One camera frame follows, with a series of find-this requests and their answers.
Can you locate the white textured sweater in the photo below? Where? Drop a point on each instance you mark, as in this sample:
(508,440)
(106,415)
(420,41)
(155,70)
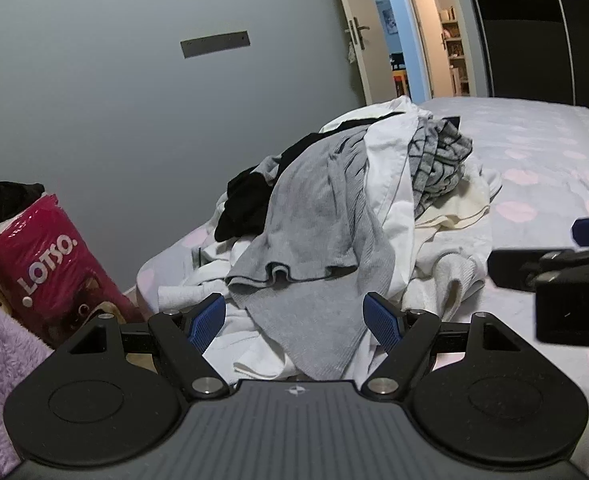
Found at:
(449,270)

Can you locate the black cloth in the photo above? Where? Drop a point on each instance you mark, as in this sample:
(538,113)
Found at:
(4,202)

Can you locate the white door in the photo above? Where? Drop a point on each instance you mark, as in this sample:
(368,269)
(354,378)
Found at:
(364,0)

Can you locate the black garment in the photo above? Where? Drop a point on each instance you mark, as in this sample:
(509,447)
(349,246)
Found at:
(452,121)

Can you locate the grey shirt with black sleeves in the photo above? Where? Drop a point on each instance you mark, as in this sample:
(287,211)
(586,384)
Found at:
(314,210)

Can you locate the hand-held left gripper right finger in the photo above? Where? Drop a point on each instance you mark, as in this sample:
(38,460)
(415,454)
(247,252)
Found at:
(382,322)

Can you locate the grey wall plate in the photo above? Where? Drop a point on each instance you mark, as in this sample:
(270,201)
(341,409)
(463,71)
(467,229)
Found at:
(214,44)

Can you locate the hallway bookshelf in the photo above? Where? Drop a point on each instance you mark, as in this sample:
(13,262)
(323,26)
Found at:
(455,50)

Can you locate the dark wardrobe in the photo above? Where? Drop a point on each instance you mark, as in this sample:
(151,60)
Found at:
(534,30)

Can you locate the white crumpled garment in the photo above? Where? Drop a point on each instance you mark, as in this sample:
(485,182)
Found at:
(199,280)

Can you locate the pink plush toy bag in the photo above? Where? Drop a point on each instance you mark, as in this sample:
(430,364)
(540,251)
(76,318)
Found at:
(59,270)

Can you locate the white shirt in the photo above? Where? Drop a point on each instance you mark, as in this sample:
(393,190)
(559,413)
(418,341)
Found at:
(392,170)

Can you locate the grey striped garment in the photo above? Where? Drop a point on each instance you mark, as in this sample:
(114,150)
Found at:
(437,160)

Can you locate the polka-dot bedsheet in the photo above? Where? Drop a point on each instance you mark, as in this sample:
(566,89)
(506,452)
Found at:
(534,150)

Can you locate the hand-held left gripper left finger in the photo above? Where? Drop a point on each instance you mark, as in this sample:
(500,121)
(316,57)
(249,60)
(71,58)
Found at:
(207,322)

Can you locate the cream garment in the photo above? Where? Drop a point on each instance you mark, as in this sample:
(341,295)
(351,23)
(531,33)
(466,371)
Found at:
(462,205)

